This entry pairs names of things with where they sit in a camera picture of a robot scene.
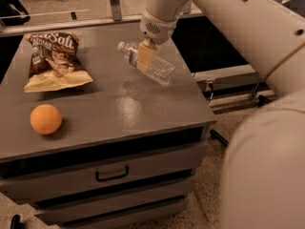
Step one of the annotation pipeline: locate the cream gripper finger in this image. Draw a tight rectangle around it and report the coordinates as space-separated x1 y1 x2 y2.
137 38 158 72

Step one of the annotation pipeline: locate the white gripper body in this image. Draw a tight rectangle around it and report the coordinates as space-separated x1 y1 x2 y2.
140 10 177 45

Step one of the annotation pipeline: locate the clear plastic water bottle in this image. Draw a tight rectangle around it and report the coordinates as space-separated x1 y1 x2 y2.
117 42 176 86

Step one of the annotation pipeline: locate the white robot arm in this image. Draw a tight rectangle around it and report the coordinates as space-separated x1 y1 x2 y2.
140 0 305 229

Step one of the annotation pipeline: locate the brown chip bag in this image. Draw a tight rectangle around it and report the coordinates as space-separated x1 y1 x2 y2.
24 31 93 93

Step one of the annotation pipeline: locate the black chair base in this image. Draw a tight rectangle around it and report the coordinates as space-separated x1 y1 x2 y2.
210 129 229 147

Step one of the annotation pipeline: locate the grey drawer cabinet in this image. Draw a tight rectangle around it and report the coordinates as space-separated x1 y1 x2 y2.
0 23 214 229

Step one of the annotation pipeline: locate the orange fruit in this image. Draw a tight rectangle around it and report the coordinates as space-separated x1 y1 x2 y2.
30 104 63 135

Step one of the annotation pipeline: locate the metal railing frame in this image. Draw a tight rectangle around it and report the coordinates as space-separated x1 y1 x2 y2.
0 0 204 38

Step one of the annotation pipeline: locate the black drawer handle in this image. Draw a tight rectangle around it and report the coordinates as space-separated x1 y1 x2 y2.
94 165 130 182

